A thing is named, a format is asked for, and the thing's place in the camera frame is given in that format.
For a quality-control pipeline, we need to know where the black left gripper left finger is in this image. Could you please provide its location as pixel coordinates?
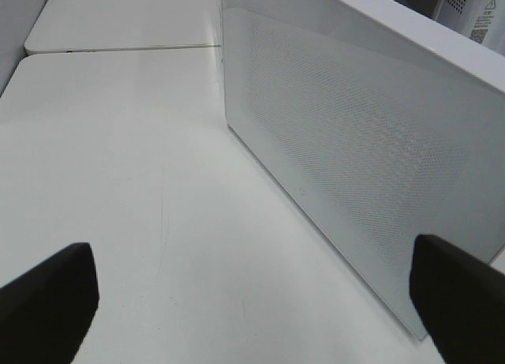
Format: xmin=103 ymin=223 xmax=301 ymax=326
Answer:
xmin=1 ymin=242 xmax=99 ymax=363

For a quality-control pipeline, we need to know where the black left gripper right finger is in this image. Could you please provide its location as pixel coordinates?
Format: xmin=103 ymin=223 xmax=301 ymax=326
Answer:
xmin=409 ymin=235 xmax=504 ymax=363

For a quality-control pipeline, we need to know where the white microwave door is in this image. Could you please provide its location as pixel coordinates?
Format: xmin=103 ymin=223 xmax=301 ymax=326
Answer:
xmin=222 ymin=0 xmax=504 ymax=339

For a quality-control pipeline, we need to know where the white warning sticker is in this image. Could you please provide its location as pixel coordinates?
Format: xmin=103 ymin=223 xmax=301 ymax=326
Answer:
xmin=468 ymin=0 xmax=504 ymax=54

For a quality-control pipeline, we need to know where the white microwave oven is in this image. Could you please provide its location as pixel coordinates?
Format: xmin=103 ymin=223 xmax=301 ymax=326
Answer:
xmin=362 ymin=0 xmax=505 ymax=57

